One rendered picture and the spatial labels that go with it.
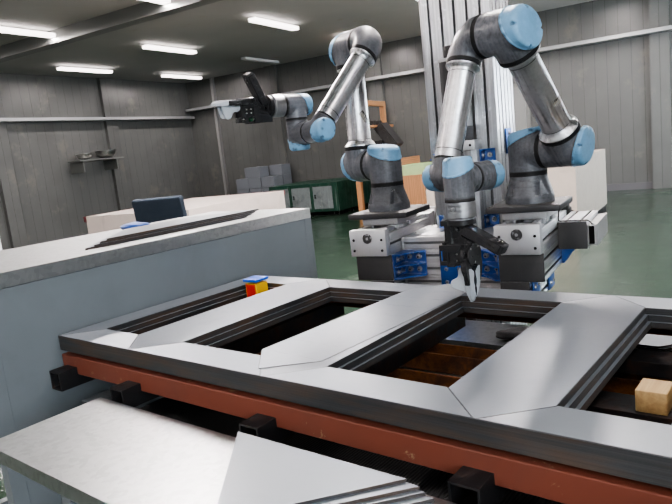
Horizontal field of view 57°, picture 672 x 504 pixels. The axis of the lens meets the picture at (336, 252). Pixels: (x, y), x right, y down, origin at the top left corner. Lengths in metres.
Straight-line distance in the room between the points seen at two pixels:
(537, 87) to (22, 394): 1.60
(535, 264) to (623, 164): 10.63
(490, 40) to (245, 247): 1.11
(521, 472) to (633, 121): 11.67
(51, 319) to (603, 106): 11.45
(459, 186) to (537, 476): 0.79
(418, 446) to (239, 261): 1.36
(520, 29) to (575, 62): 10.93
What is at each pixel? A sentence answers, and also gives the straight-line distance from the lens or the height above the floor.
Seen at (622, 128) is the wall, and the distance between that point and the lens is 12.50.
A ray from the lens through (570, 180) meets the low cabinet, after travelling 7.57.
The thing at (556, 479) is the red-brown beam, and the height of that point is 0.79.
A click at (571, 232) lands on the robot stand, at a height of 0.92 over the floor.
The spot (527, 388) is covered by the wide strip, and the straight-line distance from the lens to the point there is 1.07.
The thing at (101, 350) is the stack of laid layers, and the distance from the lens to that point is 1.67.
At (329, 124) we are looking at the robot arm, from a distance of 2.04.
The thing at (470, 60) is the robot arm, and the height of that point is 1.47.
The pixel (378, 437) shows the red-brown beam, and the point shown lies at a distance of 1.08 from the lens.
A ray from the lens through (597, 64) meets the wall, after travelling 12.59.
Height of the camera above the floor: 1.26
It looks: 9 degrees down
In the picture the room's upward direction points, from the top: 6 degrees counter-clockwise
